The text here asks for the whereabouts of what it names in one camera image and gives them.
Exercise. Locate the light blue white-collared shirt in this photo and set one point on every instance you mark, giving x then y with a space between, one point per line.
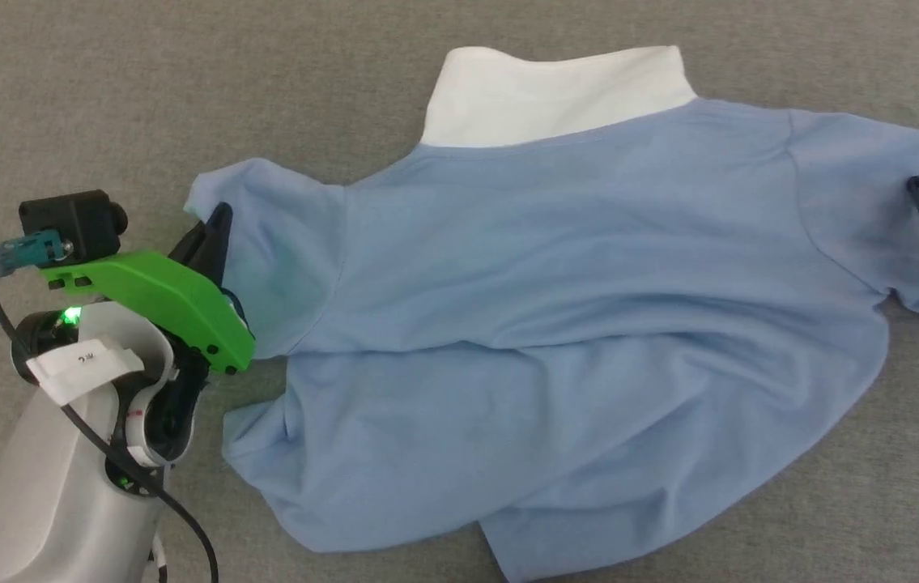
556 324

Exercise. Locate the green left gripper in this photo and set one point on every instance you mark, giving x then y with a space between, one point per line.
168 300

